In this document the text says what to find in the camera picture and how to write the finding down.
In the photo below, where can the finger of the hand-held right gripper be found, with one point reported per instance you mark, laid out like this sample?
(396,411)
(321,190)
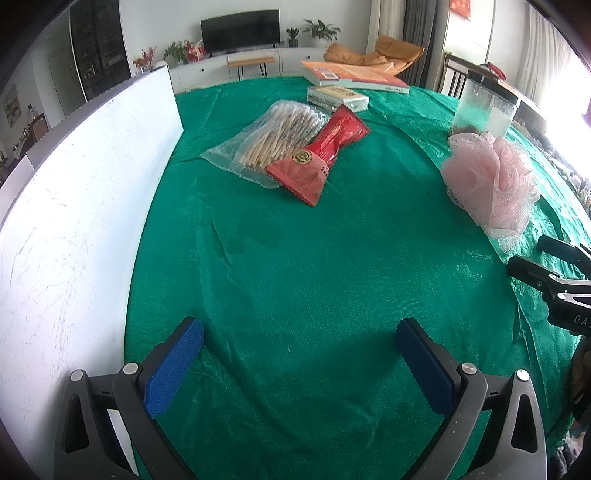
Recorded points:
(563,249)
(531,272)

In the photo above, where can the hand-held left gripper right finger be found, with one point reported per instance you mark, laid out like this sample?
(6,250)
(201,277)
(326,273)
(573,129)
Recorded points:
(429,369)

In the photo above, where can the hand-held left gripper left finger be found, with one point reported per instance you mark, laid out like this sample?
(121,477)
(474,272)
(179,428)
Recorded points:
(173,369)

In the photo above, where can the pink bath pouf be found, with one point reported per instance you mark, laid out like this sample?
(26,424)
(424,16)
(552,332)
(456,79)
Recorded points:
(489,184)

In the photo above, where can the red packet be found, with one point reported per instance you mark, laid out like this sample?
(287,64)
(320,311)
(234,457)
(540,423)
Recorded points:
(318,157)

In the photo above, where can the clear bag of wooden sticks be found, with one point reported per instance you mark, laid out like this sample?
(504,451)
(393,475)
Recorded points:
(272,134)

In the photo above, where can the green tablecloth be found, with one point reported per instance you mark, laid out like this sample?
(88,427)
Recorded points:
(323,277)

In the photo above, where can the clear plastic container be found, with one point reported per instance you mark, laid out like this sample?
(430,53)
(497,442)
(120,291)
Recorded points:
(485,110)

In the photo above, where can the white board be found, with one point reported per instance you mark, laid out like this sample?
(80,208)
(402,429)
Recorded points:
(69,230)

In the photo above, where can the white curtain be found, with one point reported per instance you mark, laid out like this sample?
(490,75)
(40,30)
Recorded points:
(542,55)

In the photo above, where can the dark wooden chair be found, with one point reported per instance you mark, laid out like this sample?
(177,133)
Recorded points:
(455,69)

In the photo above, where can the grey curtain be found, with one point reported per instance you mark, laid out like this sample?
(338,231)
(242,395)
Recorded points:
(418,32)

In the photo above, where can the silver card box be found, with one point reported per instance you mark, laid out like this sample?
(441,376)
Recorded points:
(337,96)

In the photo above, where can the orange lounge chair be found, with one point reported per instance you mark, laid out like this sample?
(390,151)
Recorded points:
(392,48)

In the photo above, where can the large orange book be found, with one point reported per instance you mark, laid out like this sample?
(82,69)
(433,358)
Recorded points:
(355,74)

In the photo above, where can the white television cabinet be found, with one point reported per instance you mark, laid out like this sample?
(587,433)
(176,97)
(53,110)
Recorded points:
(207,71)

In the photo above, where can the red flowers in vase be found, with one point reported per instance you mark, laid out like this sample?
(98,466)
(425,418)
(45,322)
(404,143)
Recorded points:
(144,59)

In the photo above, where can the leafy potted plant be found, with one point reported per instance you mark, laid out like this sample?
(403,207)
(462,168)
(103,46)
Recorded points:
(175,51)

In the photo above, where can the red gift box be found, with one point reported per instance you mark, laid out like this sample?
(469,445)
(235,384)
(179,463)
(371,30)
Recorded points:
(195,51)

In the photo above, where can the wooden bench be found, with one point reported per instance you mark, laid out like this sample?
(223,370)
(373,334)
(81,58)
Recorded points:
(251,60)

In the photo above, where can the large green potted plant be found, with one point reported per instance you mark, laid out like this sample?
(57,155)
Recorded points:
(322,30)

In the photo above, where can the dark bookshelf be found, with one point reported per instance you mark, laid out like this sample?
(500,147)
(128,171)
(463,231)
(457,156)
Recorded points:
(99,50)

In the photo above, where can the small potted plant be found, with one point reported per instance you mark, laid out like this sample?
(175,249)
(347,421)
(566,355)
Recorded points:
(292,38)

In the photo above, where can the black television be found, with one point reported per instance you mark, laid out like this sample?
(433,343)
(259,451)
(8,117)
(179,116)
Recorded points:
(240,30)

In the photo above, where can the red wall poster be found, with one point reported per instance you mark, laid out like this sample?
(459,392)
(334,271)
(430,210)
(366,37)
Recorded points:
(460,8)

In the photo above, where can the framed wall painting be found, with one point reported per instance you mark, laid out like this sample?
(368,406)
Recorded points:
(13,105)

